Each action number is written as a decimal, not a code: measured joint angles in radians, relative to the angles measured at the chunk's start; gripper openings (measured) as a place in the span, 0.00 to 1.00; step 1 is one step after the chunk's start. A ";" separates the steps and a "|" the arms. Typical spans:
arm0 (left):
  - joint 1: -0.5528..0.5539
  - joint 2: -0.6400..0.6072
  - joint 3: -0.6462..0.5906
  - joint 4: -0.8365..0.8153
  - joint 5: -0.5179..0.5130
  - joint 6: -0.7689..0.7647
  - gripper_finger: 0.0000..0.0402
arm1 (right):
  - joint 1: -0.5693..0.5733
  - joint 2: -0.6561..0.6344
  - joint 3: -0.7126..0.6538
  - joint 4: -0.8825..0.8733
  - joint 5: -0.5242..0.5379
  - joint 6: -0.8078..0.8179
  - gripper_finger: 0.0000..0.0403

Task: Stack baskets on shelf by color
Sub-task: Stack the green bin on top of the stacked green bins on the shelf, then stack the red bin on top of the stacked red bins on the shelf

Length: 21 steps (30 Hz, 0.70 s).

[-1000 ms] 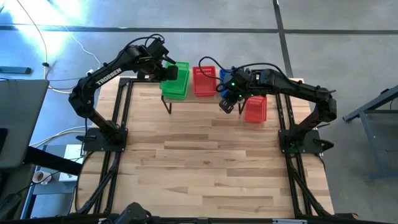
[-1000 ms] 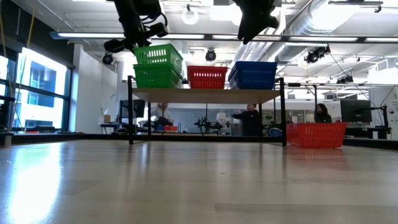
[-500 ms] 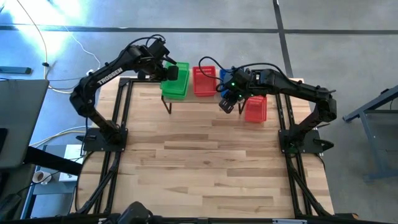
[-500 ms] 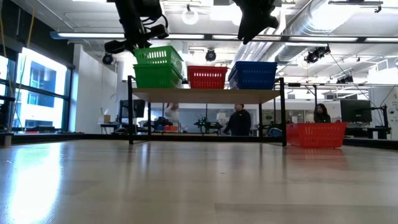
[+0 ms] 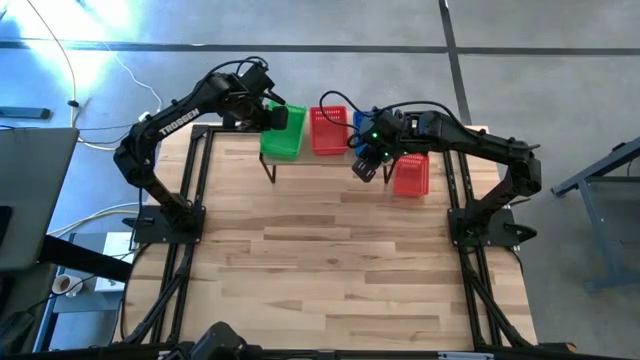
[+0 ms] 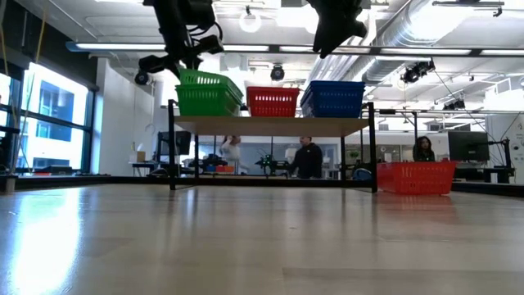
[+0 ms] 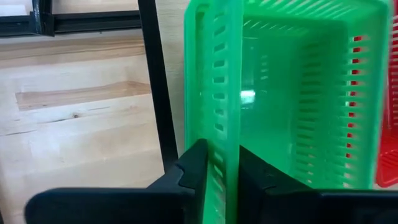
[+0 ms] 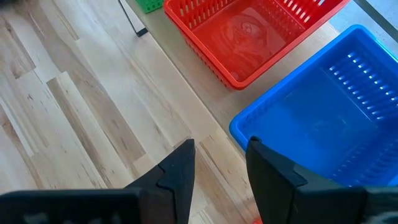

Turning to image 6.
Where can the large window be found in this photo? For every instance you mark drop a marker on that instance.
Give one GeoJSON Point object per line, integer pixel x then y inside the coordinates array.
{"type": "Point", "coordinates": [53, 123]}

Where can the silver ventilation duct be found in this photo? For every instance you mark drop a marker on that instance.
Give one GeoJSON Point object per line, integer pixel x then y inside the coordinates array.
{"type": "Point", "coordinates": [393, 37]}

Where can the black aluminium rig frame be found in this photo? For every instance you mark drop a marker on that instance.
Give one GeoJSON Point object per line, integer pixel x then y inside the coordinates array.
{"type": "Point", "coordinates": [123, 180]}

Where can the cardboard box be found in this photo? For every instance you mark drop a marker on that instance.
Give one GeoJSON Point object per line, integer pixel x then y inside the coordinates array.
{"type": "Point", "coordinates": [140, 156]}

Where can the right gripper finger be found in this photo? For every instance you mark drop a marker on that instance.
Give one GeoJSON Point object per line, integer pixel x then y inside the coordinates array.
{"type": "Point", "coordinates": [325, 43]}

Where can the red plastic basket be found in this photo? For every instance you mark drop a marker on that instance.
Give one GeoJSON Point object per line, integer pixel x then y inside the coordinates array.
{"type": "Point", "coordinates": [415, 178]}
{"type": "Point", "coordinates": [272, 88]}
{"type": "Point", "coordinates": [272, 104]}

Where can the black computer monitor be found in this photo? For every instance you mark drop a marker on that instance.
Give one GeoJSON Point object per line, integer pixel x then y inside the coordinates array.
{"type": "Point", "coordinates": [468, 146]}
{"type": "Point", "coordinates": [182, 142]}

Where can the black ceiling light cluster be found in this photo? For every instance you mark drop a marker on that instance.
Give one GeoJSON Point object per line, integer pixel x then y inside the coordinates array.
{"type": "Point", "coordinates": [417, 70]}

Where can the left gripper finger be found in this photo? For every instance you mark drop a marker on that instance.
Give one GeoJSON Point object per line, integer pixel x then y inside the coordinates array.
{"type": "Point", "coordinates": [212, 44]}
{"type": "Point", "coordinates": [150, 64]}

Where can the wooden shelf with black frame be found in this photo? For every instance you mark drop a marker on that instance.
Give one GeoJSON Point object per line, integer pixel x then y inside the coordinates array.
{"type": "Point", "coordinates": [270, 126]}

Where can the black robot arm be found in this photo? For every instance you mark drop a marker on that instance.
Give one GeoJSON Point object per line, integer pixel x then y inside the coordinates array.
{"type": "Point", "coordinates": [210, 160]}
{"type": "Point", "coordinates": [270, 162]}

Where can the person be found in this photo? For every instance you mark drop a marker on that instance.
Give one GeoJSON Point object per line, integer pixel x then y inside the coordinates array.
{"type": "Point", "coordinates": [423, 149]}
{"type": "Point", "coordinates": [231, 151]}
{"type": "Point", "coordinates": [308, 162]}

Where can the black round ceiling camera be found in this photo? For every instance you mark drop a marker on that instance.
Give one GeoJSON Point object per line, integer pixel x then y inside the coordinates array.
{"type": "Point", "coordinates": [277, 73]}

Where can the long ceiling light strip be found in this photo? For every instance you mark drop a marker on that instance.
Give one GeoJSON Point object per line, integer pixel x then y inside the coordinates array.
{"type": "Point", "coordinates": [430, 52]}

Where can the green plastic basket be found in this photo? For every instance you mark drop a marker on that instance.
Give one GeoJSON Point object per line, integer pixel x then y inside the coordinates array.
{"type": "Point", "coordinates": [204, 104]}
{"type": "Point", "coordinates": [196, 87]}
{"type": "Point", "coordinates": [200, 78]}

